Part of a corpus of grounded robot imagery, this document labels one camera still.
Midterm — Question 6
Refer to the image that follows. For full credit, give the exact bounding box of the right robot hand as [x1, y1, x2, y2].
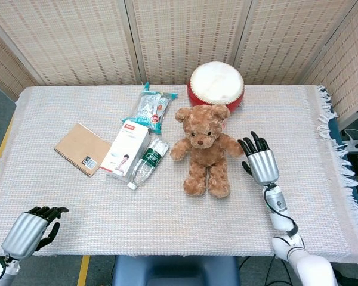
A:
[237, 131, 280, 185]

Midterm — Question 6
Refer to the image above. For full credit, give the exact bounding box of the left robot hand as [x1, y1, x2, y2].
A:
[1, 206, 70, 259]

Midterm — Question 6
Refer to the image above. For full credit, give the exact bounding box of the brown teddy bear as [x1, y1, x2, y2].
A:
[169, 104, 245, 198]

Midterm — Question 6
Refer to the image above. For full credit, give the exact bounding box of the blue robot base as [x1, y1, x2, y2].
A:
[112, 255, 241, 286]

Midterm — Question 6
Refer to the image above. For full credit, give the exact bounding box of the red drum with white skin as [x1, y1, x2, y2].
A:
[187, 61, 245, 113]

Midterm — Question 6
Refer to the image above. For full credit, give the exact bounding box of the white power strip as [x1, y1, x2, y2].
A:
[342, 128, 358, 154]

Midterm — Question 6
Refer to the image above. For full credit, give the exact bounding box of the brown spiral notebook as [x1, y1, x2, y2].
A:
[54, 122, 113, 178]

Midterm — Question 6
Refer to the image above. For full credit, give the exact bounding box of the white woven tablecloth with fringe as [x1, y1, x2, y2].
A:
[0, 85, 358, 265]

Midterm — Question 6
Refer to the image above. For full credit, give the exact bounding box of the clear plastic water bottle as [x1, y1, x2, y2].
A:
[126, 138, 169, 191]

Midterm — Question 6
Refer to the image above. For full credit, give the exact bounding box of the teal snack packet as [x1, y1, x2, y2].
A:
[121, 82, 178, 135]

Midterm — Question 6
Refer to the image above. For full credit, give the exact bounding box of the white and red carton box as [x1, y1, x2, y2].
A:
[100, 119, 152, 183]

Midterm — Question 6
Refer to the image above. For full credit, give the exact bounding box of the beige folding screen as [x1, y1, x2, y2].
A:
[0, 0, 358, 129]

